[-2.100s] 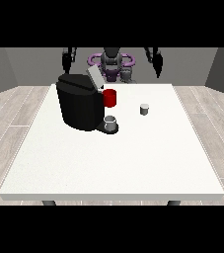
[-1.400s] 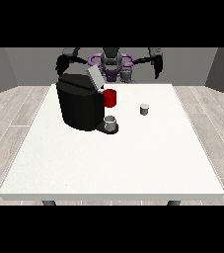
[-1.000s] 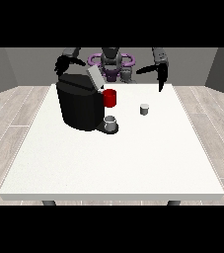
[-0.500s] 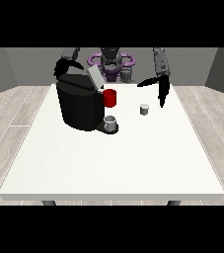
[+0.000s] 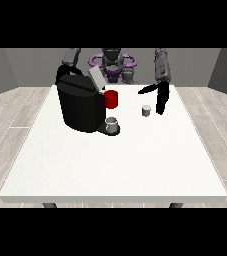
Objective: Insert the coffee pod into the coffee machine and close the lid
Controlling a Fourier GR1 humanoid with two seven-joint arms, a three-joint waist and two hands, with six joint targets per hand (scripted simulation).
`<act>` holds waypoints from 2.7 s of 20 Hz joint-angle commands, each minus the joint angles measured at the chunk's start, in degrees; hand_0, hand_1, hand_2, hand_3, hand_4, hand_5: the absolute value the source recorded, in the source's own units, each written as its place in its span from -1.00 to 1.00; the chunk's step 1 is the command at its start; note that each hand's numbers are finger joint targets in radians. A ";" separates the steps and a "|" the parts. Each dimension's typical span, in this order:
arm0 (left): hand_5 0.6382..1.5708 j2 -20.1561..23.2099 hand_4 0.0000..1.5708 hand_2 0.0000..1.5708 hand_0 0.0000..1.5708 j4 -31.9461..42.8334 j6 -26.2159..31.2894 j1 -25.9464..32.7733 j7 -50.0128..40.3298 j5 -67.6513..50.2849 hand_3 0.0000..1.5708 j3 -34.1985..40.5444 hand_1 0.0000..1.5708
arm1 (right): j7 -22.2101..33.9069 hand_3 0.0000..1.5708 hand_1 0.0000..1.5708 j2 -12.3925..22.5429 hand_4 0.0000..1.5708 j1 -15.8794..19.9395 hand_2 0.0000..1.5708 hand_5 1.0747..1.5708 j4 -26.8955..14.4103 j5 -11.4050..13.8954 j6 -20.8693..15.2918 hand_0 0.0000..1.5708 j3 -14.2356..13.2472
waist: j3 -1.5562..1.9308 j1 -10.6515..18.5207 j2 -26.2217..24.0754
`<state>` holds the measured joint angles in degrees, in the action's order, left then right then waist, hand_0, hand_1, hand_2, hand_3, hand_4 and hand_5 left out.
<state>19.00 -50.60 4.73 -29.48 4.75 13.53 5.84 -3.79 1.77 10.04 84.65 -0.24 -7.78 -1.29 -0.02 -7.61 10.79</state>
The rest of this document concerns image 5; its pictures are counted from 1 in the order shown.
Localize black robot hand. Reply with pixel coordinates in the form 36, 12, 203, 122
137, 80, 171, 116
55, 64, 84, 84

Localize small grey coffee pod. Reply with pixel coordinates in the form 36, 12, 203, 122
141, 104, 152, 118

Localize pale grey machine lid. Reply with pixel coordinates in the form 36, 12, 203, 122
87, 65, 107, 92

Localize black coffee machine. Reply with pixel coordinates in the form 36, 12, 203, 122
55, 73, 121, 137

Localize red pod holder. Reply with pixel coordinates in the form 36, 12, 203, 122
104, 89, 119, 110

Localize grey robot trunk purple rings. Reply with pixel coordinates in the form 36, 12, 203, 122
88, 48, 139, 85

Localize small grey cup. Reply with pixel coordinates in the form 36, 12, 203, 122
105, 116, 119, 134

